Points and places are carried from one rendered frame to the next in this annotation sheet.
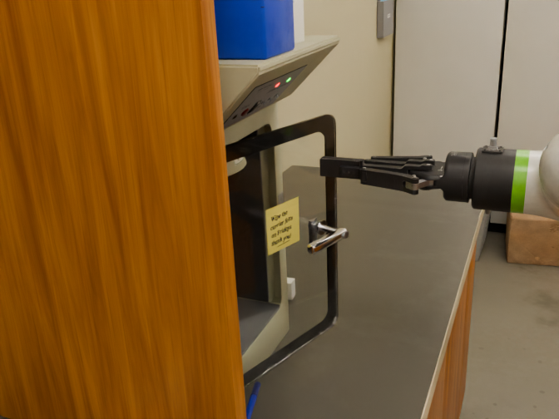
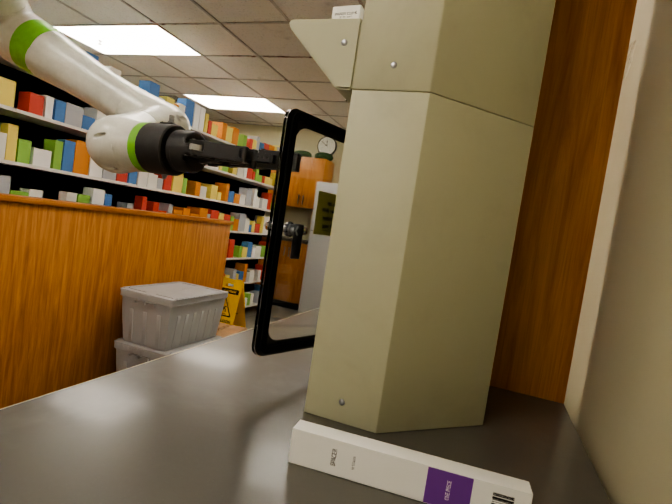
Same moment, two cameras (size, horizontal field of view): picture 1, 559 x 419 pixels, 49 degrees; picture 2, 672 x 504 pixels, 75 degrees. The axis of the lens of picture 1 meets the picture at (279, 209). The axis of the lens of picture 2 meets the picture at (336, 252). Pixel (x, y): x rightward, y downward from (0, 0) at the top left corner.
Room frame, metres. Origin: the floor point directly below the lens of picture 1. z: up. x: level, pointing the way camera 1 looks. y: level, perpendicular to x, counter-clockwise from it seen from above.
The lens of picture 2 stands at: (1.70, -0.04, 1.21)
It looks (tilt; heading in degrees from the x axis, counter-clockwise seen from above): 3 degrees down; 176
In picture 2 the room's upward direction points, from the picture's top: 9 degrees clockwise
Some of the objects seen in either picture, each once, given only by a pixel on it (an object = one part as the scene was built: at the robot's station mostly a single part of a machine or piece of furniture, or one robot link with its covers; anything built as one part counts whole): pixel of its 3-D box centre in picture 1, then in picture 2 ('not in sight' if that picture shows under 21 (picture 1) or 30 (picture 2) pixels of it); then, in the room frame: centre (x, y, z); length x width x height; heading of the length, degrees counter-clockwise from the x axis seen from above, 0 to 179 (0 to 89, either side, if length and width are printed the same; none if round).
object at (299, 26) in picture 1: (281, 22); (350, 31); (0.95, -0.02, 1.54); 0.05 x 0.05 x 0.06; 61
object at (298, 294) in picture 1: (277, 253); (330, 240); (0.89, 0.01, 1.19); 0.30 x 0.01 x 0.40; 137
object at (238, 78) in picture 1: (269, 82); (352, 91); (0.90, 0.01, 1.46); 0.32 x 0.11 x 0.10; 157
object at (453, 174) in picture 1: (441, 174); (200, 152); (0.89, -0.25, 1.31); 0.09 x 0.08 x 0.07; 66
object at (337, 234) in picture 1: (320, 238); not in sight; (0.93, -0.07, 1.20); 0.10 x 0.05 x 0.03; 137
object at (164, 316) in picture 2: not in sight; (175, 313); (-1.26, -0.82, 0.49); 0.60 x 0.42 x 0.33; 157
